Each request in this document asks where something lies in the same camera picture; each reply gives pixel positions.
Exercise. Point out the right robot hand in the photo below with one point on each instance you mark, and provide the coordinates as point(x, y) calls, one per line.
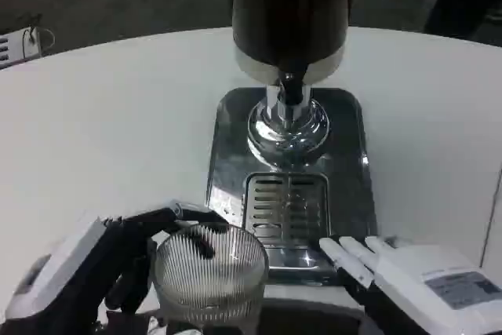
point(423, 284)

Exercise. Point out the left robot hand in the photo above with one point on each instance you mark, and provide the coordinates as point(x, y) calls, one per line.
point(82, 256)

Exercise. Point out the clear ribbed glass cup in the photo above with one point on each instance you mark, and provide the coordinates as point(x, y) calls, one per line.
point(212, 270)

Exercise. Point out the slotted steel drip grid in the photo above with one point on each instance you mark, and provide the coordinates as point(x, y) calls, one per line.
point(287, 206)

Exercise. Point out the steel drip tray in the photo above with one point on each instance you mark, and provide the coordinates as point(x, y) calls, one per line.
point(290, 178)

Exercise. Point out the white power strip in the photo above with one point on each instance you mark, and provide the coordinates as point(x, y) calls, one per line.
point(17, 48)

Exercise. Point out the black drink dispenser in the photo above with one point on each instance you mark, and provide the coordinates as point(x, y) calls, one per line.
point(288, 48)

